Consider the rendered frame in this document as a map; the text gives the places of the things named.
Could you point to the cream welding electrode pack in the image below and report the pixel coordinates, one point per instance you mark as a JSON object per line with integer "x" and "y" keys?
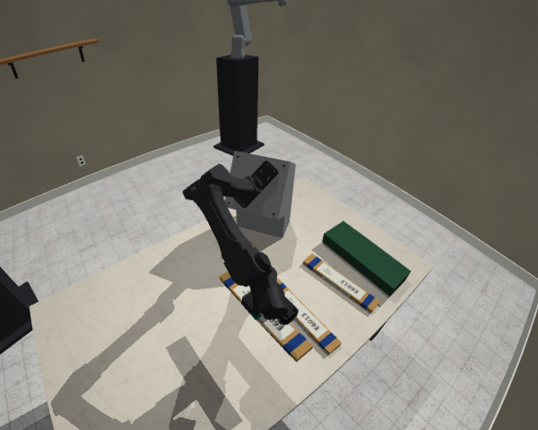
{"x": 292, "y": 341}

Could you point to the white welding electrode pack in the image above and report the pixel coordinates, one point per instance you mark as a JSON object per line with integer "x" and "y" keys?
{"x": 322, "y": 336}
{"x": 335, "y": 278}

